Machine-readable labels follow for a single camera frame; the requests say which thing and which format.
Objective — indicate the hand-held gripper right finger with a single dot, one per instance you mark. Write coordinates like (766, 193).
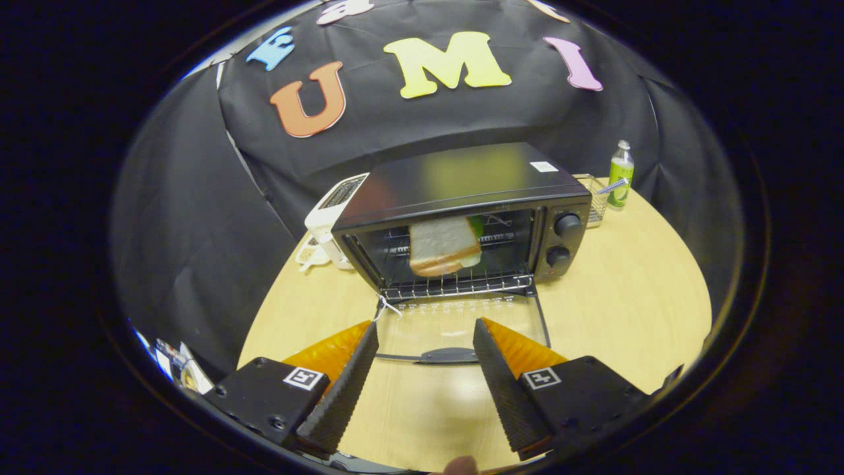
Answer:
(508, 396)

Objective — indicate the black toaster oven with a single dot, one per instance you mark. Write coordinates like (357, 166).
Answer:
(455, 175)

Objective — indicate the green clear plastic bottle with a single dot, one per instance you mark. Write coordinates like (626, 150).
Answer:
(620, 178)

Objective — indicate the black backdrop cloth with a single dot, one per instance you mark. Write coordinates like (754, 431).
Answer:
(198, 231)

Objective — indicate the blue shiny packet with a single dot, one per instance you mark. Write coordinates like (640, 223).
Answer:
(166, 359)

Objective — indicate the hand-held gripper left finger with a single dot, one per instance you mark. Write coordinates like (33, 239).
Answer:
(339, 396)

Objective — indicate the toy sandwich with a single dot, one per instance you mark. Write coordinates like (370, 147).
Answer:
(443, 245)

